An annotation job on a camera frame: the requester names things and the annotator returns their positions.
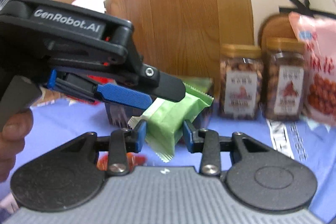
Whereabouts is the round woven wooden tray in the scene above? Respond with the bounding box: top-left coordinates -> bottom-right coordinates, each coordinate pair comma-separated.
258,13 -> 295,50

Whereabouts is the blue printed table cloth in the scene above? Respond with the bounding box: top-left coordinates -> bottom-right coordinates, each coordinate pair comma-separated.
14,100 -> 335,222

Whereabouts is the pastel plush toy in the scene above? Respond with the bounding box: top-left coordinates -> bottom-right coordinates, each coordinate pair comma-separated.
72,0 -> 106,14

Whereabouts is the right nut jar gold lid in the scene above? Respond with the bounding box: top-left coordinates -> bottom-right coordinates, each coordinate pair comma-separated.
264,38 -> 307,121

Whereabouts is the green snack bar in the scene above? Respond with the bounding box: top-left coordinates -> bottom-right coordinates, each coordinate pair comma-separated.
132,84 -> 214,162

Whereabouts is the person left hand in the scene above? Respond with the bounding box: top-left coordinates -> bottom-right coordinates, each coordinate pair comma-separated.
1,109 -> 33,182

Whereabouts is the red gift box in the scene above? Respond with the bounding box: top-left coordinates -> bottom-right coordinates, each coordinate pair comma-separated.
42,72 -> 114,103

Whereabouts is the pink fried twist snack bag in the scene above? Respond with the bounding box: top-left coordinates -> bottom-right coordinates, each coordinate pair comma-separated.
289,12 -> 335,126

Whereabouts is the black snack organizer box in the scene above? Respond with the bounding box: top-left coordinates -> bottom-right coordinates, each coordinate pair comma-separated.
105,78 -> 215,128

